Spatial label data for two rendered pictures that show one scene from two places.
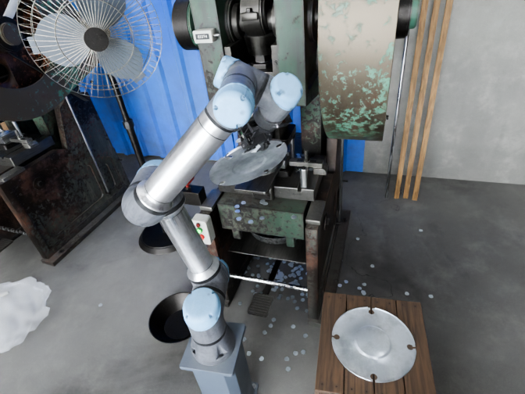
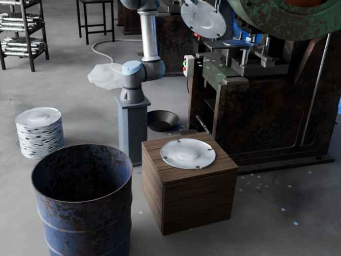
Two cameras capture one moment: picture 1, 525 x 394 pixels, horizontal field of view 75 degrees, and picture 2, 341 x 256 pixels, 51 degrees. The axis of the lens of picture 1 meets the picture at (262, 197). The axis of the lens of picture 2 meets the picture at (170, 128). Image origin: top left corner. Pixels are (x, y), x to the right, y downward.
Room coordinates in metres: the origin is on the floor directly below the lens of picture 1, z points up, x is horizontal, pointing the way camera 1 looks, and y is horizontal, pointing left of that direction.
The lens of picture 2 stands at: (-0.38, -1.51, 1.39)
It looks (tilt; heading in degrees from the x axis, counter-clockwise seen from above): 29 degrees down; 52
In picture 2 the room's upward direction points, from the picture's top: 2 degrees clockwise
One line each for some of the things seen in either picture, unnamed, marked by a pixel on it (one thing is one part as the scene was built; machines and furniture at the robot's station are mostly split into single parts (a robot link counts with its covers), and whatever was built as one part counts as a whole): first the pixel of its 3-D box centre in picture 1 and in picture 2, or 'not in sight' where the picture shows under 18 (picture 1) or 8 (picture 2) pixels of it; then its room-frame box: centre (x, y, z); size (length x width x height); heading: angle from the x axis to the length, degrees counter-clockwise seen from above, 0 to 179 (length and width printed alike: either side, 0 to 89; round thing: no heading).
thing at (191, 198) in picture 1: (195, 204); (199, 54); (1.29, 0.31, 0.62); 0.10 x 0.06 x 0.20; 68
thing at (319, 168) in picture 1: (308, 160); (264, 54); (1.32, -0.22, 0.76); 0.17 x 0.06 x 0.10; 68
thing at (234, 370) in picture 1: (224, 377); (132, 130); (0.68, 0.23, 0.23); 0.19 x 0.19 x 0.45; 75
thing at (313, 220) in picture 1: (333, 199); (283, 106); (1.41, -0.37, 0.45); 0.92 x 0.12 x 0.90; 158
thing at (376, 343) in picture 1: (372, 341); (188, 153); (0.68, -0.33, 0.35); 0.29 x 0.29 x 0.01
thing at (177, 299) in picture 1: (180, 320); (160, 122); (1.10, 0.50, 0.04); 0.30 x 0.30 x 0.07
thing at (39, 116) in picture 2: not in sight; (38, 117); (0.23, 0.70, 0.25); 0.29 x 0.29 x 0.01
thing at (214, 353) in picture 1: (211, 336); (132, 91); (0.68, 0.23, 0.50); 0.15 x 0.15 x 0.10
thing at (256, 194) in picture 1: (261, 186); (225, 53); (1.22, 0.00, 0.72); 0.25 x 0.14 x 0.14; 158
